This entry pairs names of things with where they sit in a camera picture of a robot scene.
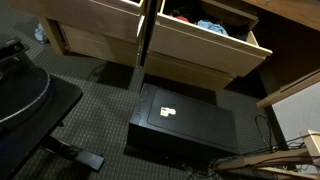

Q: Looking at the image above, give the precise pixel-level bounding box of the dark green garment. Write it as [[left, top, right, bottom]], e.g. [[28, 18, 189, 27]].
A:
[[165, 0, 208, 20]]

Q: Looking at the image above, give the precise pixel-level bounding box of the wooden easel stand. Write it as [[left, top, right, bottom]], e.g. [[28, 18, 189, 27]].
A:
[[215, 129, 320, 180]]

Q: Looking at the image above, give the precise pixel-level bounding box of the black platform foot bar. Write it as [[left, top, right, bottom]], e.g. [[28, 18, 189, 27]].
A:
[[41, 135, 106, 174]]

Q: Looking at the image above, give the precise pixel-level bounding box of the wood drawer holding colourful clothes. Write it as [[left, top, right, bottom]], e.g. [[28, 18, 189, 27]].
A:
[[146, 0, 274, 78]]

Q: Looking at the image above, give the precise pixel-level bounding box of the black computer tower case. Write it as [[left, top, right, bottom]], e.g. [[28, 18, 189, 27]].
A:
[[127, 82, 242, 158]]

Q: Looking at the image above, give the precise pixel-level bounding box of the wood drawer holding black garment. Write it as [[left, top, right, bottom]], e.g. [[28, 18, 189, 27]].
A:
[[6, 0, 148, 45]]

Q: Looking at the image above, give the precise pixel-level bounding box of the black round disc plate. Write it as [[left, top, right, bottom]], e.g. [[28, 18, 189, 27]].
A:
[[0, 66, 54, 125]]

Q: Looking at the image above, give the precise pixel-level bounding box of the red garment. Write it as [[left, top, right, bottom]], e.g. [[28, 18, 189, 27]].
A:
[[169, 13, 192, 24]]

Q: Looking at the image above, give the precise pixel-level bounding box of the wooden desk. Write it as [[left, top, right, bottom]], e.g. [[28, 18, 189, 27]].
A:
[[242, 0, 320, 110]]

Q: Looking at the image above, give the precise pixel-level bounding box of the black equipment bracket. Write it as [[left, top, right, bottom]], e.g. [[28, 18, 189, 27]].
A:
[[0, 37, 32, 65]]

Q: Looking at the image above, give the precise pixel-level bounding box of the black looped cable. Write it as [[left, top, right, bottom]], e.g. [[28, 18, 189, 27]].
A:
[[254, 114, 278, 152]]

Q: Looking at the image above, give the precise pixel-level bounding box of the white orange sticker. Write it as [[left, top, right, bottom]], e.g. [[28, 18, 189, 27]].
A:
[[159, 106, 177, 118]]

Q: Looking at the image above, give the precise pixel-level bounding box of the light blue garment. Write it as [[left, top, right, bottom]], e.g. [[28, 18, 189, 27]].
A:
[[195, 18, 230, 36]]

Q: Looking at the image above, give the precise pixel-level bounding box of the plain closed wood drawer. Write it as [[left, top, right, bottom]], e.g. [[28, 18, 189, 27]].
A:
[[60, 24, 142, 70]]

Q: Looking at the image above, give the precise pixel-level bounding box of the white crumpled plastic bag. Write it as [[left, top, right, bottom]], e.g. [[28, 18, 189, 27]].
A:
[[34, 22, 50, 44]]

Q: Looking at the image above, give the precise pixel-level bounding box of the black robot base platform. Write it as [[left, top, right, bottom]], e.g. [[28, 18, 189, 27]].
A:
[[0, 66, 84, 180]]

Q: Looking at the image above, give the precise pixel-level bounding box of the black cable bundle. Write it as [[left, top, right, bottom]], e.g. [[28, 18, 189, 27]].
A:
[[166, 133, 320, 180]]

